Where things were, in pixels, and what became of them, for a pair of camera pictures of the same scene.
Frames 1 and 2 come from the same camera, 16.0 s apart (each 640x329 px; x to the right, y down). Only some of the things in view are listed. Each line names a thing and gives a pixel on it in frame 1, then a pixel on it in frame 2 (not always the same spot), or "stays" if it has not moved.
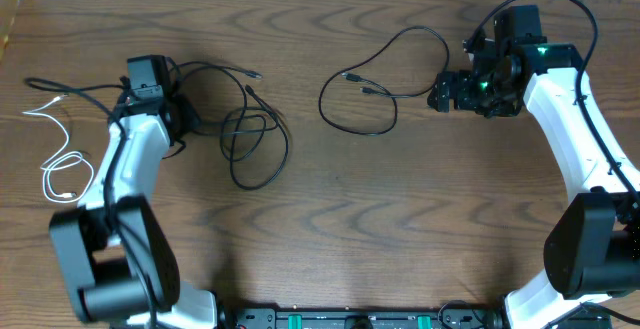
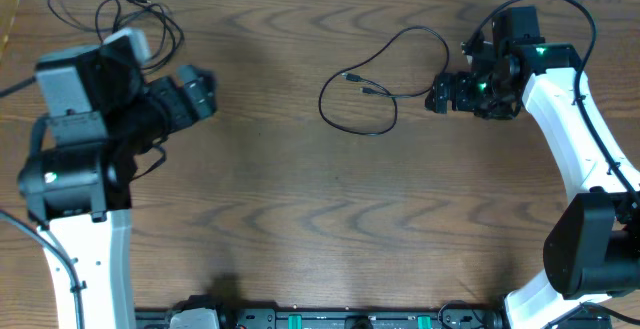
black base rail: x=361 y=318 stays
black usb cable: x=379 y=92 stays
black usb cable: x=214 y=65 to x=173 y=31
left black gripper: x=185 y=120 to x=195 y=95
